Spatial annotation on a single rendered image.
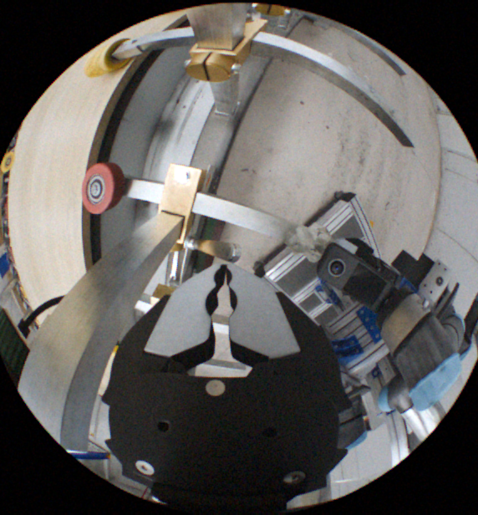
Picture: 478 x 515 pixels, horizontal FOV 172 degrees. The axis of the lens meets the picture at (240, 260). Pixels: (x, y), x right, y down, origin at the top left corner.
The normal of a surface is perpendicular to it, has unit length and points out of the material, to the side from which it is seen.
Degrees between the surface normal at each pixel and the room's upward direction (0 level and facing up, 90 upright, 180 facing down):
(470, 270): 90
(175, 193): 0
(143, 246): 90
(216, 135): 0
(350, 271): 29
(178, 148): 0
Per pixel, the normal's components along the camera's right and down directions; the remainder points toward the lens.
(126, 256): 0.32, -0.84
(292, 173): 0.04, 0.47
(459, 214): -0.96, -0.22
